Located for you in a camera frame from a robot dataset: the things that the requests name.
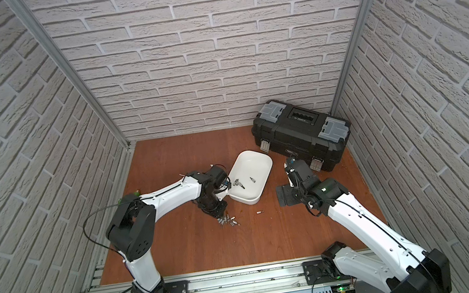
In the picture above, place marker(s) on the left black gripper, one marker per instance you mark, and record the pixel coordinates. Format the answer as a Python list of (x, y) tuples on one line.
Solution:
[(215, 207)]

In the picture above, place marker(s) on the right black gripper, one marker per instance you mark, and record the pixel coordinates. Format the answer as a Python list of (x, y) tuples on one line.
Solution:
[(289, 198)]

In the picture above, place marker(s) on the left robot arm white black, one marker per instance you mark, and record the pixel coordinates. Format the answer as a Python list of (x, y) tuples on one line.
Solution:
[(131, 231)]

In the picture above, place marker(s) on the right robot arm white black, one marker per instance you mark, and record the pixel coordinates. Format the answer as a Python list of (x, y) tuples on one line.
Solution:
[(330, 198)]

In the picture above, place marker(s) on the white rectangular storage box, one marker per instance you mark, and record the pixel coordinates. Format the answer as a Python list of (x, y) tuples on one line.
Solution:
[(249, 164)]

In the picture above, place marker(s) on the pile of silver bits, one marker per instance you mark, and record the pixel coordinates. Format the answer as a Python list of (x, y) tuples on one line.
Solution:
[(227, 219)]

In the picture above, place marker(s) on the black plastic toolbox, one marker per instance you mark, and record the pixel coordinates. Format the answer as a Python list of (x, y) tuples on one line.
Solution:
[(317, 138)]

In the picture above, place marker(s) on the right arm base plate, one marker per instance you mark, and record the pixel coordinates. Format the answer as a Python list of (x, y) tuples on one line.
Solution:
[(316, 272)]

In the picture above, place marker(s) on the aluminium mounting rail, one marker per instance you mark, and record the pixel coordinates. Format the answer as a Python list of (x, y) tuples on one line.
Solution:
[(290, 275)]

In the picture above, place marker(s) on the right aluminium corner post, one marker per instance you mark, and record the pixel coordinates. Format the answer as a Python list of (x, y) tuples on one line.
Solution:
[(359, 23)]

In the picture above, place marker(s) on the aluminium corner post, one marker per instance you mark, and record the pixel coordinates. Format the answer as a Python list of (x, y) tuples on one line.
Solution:
[(27, 17), (359, 23)]

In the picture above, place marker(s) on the left aluminium corner post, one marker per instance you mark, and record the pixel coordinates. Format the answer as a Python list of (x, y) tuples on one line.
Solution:
[(27, 17)]

